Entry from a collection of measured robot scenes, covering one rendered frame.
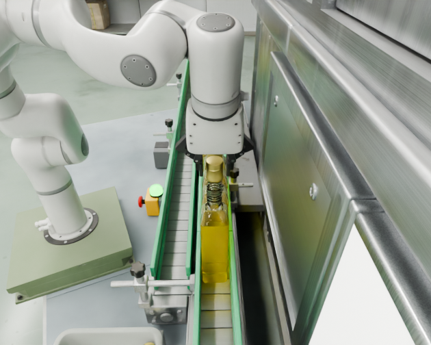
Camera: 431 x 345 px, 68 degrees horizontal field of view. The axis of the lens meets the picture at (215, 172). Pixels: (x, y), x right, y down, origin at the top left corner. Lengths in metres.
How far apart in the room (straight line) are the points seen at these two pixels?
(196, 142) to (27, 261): 0.63
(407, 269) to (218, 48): 0.31
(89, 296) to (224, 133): 0.61
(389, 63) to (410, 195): 0.13
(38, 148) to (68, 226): 0.25
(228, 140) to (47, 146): 0.48
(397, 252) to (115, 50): 0.36
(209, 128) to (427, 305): 0.38
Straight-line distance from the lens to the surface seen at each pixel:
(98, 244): 0.96
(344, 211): 0.34
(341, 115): 0.36
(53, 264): 0.97
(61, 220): 0.99
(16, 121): 0.80
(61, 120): 0.78
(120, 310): 0.91
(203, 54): 0.43
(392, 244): 0.29
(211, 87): 0.45
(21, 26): 0.56
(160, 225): 0.77
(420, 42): 0.33
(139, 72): 0.42
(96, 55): 0.44
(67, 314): 0.95
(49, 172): 0.92
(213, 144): 0.55
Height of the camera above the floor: 1.51
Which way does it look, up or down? 37 degrees down
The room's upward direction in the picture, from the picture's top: straight up
